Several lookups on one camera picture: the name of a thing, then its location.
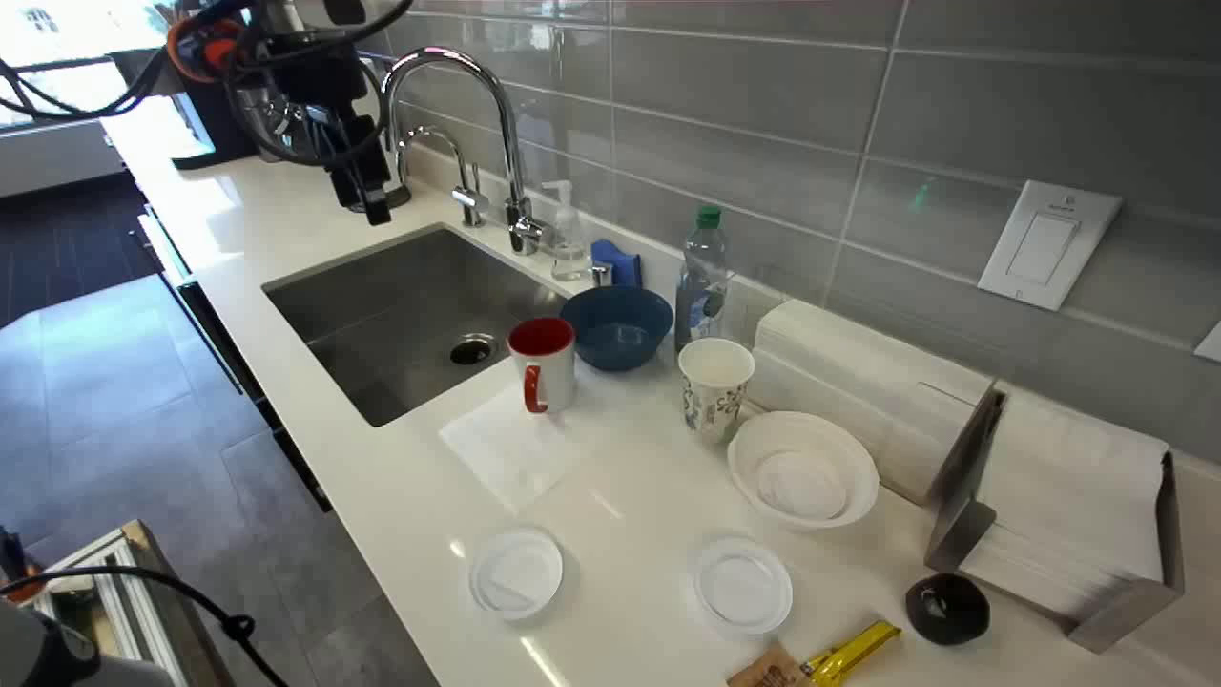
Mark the wooden frame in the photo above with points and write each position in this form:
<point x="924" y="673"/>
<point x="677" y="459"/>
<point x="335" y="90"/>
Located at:
<point x="139" y="598"/>

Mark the black coffee machine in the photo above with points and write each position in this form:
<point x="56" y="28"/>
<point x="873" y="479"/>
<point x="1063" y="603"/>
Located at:
<point x="224" y="128"/>

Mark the tall chrome gooseneck faucet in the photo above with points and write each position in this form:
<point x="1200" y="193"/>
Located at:
<point x="506" y="128"/>

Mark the grey camera body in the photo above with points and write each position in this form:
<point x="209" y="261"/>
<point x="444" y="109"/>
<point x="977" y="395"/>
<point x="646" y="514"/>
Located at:
<point x="40" y="655"/>

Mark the folded white paper towel stack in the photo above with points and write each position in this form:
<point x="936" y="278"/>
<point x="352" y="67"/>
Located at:
<point x="864" y="381"/>

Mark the blue bowl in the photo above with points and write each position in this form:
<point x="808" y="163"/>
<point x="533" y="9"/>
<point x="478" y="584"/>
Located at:
<point x="617" y="333"/>

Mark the brown packet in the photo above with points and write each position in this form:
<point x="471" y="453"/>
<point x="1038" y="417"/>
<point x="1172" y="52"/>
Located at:
<point x="763" y="670"/>

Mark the white round lid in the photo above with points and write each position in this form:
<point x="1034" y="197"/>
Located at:
<point x="740" y="589"/>
<point x="515" y="574"/>

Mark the white wall switch plate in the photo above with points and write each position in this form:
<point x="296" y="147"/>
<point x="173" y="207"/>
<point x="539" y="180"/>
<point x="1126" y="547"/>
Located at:
<point x="1046" y="244"/>

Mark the flat white napkin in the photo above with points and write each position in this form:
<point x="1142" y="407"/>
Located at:
<point x="510" y="453"/>

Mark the plastic bottle with green cap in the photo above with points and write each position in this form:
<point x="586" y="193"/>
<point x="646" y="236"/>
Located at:
<point x="701" y="289"/>

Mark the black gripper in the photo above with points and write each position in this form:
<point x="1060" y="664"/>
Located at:
<point x="324" y="90"/>

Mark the white napkin stack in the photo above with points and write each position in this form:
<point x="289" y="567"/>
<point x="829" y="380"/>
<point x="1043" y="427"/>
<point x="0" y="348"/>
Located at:
<point x="1075" y="510"/>

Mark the blue sponge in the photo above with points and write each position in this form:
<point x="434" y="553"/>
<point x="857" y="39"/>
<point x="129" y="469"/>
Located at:
<point x="618" y="263"/>

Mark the dark wooden cabinet front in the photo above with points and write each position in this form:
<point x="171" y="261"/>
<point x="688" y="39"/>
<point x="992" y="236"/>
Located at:
<point x="243" y="369"/>

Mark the stainless steel sink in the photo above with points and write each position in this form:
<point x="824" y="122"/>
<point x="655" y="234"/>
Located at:
<point x="384" y="317"/>

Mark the patterned white mug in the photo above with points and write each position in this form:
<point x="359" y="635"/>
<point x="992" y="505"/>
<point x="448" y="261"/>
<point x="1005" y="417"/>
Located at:
<point x="710" y="395"/>

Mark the dark paper towel holder base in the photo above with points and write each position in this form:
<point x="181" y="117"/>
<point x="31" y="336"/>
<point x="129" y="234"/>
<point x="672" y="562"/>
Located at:
<point x="397" y="197"/>

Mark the clear soap dispenser bottle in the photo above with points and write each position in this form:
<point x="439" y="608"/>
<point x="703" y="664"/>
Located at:
<point x="567" y="240"/>

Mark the small black round dish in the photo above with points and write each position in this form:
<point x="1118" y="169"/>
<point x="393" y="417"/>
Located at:
<point x="949" y="608"/>

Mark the sink drain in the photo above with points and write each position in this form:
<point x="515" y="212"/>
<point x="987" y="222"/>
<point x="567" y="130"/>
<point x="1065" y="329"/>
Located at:
<point x="471" y="348"/>

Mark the white bowl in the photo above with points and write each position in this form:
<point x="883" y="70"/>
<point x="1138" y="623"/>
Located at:
<point x="801" y="479"/>

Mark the grey metal napkin holder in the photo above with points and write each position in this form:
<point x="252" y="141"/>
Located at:
<point x="964" y="488"/>

